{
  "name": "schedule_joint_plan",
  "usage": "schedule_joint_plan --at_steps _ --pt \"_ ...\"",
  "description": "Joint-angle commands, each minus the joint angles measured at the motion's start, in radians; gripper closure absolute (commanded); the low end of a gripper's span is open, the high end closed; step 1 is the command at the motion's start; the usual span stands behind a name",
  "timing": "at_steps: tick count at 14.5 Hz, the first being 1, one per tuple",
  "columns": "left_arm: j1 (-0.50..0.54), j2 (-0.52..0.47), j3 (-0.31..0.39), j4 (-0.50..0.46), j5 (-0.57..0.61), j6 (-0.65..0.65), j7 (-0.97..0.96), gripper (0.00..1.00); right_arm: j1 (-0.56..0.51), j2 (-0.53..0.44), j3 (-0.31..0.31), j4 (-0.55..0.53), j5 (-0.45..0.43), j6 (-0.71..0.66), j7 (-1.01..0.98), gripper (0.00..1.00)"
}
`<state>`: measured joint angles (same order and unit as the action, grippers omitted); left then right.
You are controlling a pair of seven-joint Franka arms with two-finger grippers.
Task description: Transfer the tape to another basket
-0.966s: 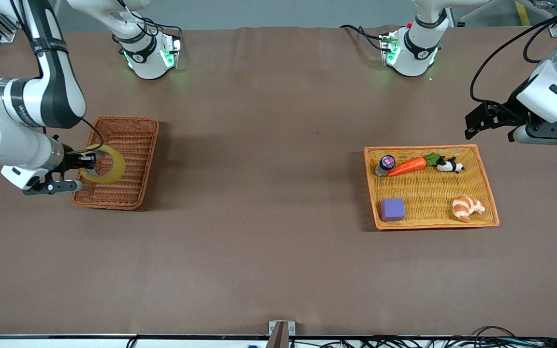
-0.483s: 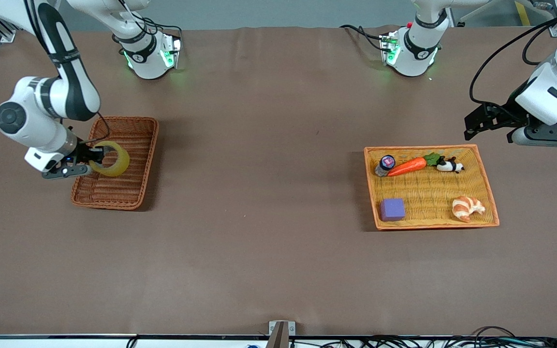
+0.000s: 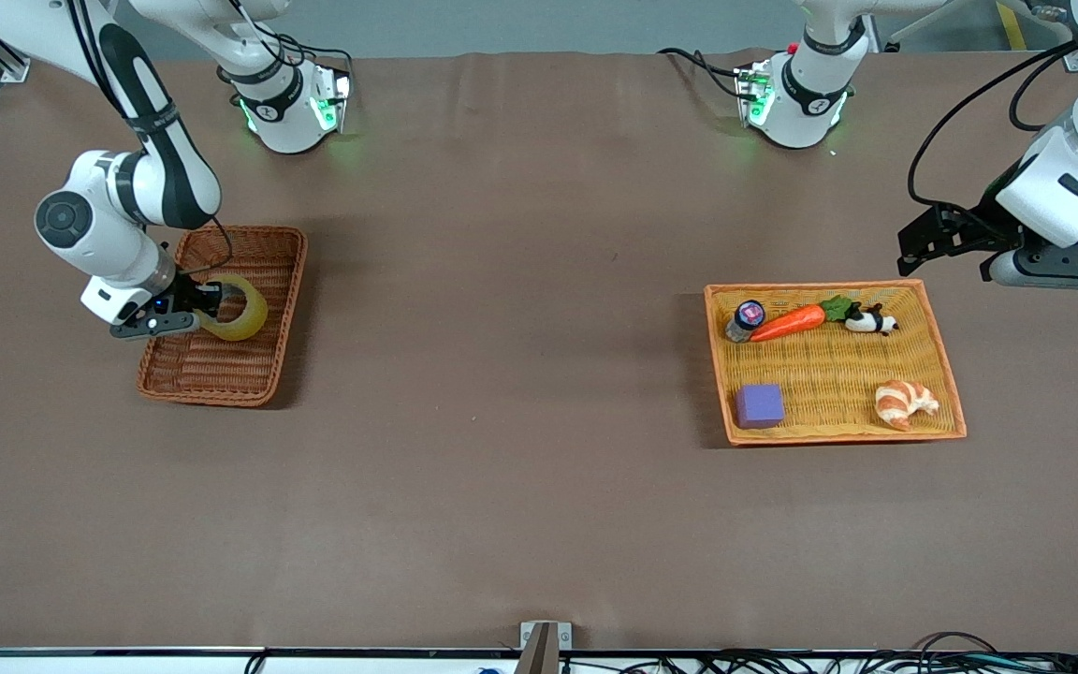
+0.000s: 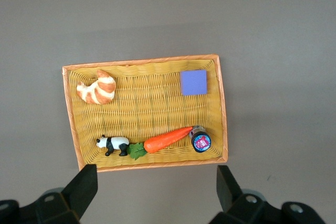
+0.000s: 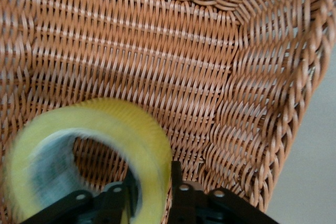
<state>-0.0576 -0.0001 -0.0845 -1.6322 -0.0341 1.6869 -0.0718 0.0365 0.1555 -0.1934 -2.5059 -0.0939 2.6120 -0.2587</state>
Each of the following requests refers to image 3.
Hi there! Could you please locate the black cable bundle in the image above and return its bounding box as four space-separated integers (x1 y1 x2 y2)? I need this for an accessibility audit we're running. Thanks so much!
558 631 1078 674

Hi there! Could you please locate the orange toy carrot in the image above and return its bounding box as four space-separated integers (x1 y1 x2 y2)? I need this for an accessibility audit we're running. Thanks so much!
749 294 864 344

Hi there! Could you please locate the metal camera pole bracket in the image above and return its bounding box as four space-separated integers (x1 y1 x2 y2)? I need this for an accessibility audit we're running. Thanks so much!
518 621 574 674

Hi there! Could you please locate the yellow tape roll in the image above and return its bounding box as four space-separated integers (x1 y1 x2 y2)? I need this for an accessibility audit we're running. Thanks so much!
194 272 270 344

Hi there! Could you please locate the black right base cable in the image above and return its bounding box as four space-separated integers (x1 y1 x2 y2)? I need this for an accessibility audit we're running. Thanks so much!
221 0 355 78

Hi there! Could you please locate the purple cube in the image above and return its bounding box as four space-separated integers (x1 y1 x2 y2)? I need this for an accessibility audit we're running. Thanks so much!
735 383 787 432

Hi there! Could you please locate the brown table cover sheet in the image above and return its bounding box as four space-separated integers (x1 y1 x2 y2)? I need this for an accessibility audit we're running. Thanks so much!
0 51 1078 652

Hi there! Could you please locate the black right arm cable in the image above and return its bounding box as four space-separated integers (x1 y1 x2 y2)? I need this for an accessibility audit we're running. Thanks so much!
179 216 236 278

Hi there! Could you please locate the small jar with printed lid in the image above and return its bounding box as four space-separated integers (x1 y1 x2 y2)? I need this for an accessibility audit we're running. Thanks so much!
725 300 767 344

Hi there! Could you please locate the toy croissant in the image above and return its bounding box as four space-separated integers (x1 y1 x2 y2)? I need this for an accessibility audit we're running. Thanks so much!
874 378 941 432

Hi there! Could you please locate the black left base cable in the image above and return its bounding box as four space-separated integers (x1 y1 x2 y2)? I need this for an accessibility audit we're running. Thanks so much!
658 46 749 102

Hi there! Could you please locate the black base cable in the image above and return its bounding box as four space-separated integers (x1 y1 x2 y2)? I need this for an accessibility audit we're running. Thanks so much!
658 46 749 102
221 0 355 78

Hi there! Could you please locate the brown deep wicker basket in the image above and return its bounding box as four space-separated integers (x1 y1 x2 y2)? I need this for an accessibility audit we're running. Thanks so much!
137 225 309 409

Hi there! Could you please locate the orange flat wicker basket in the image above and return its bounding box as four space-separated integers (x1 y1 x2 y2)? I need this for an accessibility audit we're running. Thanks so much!
704 279 969 447

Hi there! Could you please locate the black white panda toy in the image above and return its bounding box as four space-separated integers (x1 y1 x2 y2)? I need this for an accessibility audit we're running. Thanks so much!
844 302 900 337

